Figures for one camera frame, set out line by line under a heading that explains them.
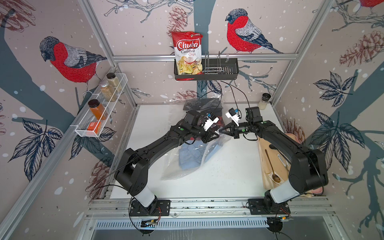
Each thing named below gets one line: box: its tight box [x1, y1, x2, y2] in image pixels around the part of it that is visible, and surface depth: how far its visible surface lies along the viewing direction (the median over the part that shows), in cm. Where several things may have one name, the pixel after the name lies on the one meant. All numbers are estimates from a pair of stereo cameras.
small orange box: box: [87, 121, 102, 134], surface depth 69 cm
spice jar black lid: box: [106, 72, 116, 79], surface depth 82 cm
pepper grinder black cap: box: [261, 93, 271, 102], surface depth 113 cm
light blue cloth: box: [178, 139, 224, 170], surface depth 88 cm
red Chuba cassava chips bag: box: [171, 31, 204, 81], surface depth 84 cm
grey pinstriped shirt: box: [183, 98, 224, 113], surface depth 120 cm
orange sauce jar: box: [88, 99, 108, 121], surface depth 69 cm
